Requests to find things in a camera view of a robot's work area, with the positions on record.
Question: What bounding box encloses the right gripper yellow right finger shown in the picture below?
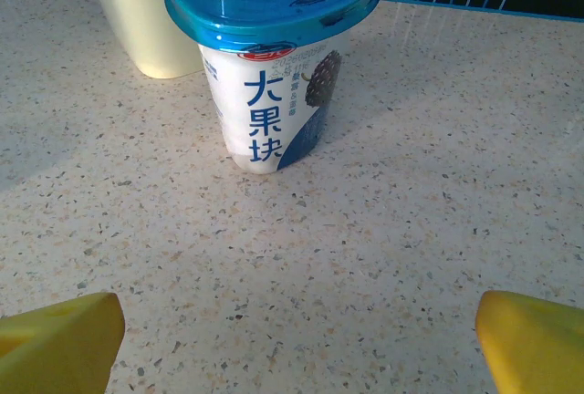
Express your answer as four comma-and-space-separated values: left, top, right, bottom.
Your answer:
474, 290, 584, 394

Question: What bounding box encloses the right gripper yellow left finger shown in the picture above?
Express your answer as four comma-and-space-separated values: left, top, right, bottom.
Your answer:
0, 292, 127, 394

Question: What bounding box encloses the cream knife block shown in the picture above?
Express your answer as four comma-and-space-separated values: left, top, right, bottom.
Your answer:
81, 0, 206, 79

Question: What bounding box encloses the yogurt cup with blue lid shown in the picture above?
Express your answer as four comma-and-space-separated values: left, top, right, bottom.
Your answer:
164, 0, 382, 175

